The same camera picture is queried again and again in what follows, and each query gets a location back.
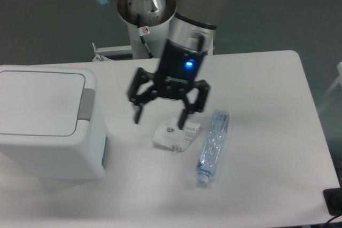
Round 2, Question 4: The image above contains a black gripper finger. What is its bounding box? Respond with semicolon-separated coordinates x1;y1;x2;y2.
177;80;211;129
127;67;157;124

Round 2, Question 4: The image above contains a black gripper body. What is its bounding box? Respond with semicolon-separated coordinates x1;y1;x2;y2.
153;40;207;101

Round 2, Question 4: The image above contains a white trash can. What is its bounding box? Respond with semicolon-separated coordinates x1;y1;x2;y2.
1;65;107;179

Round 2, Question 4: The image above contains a white trash can lid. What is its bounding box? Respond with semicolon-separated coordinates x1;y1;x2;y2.
1;70;85;136

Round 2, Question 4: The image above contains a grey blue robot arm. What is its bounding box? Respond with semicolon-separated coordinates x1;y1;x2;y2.
98;0;228;128

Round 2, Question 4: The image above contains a crushed clear plastic bottle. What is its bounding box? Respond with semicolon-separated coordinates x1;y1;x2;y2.
196;109;230;188

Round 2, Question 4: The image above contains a crumpled white plastic bag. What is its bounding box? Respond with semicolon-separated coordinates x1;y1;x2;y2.
152;117;200;155

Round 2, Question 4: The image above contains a black device at edge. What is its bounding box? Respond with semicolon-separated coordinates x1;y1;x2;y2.
323;187;341;227

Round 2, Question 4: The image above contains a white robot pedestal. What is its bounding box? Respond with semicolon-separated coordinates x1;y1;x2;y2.
91;0;217;62

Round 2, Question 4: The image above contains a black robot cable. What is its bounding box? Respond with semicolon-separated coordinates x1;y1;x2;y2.
135;13;156;59

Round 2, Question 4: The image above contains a white frame at right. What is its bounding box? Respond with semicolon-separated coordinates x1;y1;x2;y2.
316;62;341;114

